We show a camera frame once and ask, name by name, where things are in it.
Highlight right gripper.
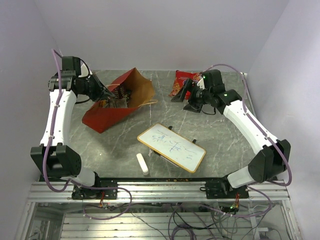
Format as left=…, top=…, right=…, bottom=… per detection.
left=171, top=78, right=212, bottom=113

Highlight red paper bag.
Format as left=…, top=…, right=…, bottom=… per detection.
left=82, top=68, right=157, bottom=134

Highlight red candy snack bag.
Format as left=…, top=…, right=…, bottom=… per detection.
left=169, top=70, right=201, bottom=97

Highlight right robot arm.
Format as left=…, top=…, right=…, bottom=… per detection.
left=171, top=69, right=292, bottom=198

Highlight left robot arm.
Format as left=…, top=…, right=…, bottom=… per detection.
left=30, top=56, right=115, bottom=199

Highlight dark snack packets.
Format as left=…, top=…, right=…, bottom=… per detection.
left=99, top=84, right=132, bottom=109

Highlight white marker eraser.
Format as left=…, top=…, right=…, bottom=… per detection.
left=136, top=153, right=149, bottom=176

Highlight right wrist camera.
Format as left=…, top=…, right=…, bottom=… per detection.
left=192, top=74, right=206, bottom=90

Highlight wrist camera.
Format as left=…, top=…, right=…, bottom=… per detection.
left=79, top=62, right=92, bottom=78
left=192, top=74, right=206, bottom=90

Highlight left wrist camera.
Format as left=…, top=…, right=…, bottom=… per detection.
left=79, top=62, right=92, bottom=78

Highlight small whiteboard orange frame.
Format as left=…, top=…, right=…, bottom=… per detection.
left=137, top=123, right=207, bottom=173

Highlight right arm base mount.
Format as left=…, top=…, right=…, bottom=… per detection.
left=199, top=178, right=249, bottom=199

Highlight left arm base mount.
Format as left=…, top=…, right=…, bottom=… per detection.
left=71, top=180, right=118, bottom=200

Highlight aluminium rail frame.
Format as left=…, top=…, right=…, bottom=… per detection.
left=22, top=178, right=300, bottom=240

